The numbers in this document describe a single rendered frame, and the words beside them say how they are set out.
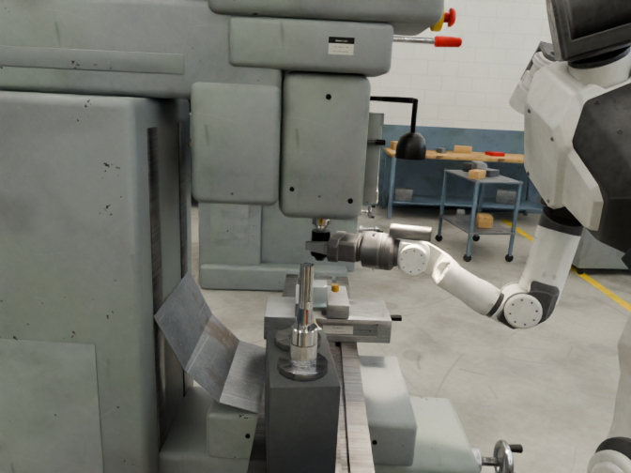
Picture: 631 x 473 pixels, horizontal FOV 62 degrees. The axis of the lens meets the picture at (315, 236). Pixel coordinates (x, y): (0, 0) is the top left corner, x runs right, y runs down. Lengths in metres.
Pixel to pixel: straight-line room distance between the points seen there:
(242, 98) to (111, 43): 0.29
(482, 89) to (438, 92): 0.61
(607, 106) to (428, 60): 7.00
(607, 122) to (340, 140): 0.51
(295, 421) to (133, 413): 0.46
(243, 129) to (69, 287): 0.49
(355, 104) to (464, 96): 6.88
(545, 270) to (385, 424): 0.51
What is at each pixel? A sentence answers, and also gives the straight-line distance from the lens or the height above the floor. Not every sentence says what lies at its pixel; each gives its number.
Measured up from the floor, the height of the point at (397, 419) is 0.85.
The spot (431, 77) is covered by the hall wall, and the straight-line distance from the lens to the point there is 7.90.
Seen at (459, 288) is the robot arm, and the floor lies 1.17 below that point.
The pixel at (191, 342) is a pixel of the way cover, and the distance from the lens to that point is 1.37.
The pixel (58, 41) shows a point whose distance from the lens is 1.26.
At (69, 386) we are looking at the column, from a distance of 1.31.
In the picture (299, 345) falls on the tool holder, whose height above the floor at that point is 1.17.
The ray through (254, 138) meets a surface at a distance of 1.14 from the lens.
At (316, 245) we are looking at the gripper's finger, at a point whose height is 1.23.
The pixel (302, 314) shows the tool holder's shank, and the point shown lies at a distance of 0.90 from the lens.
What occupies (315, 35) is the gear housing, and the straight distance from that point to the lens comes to 1.13.
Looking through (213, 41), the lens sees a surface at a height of 1.68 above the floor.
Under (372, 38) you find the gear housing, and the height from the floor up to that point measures 1.70.
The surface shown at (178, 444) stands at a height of 0.73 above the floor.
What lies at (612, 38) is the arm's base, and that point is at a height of 1.68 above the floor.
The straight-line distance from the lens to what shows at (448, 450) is 1.48.
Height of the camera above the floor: 1.59
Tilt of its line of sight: 15 degrees down
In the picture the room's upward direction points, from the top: 3 degrees clockwise
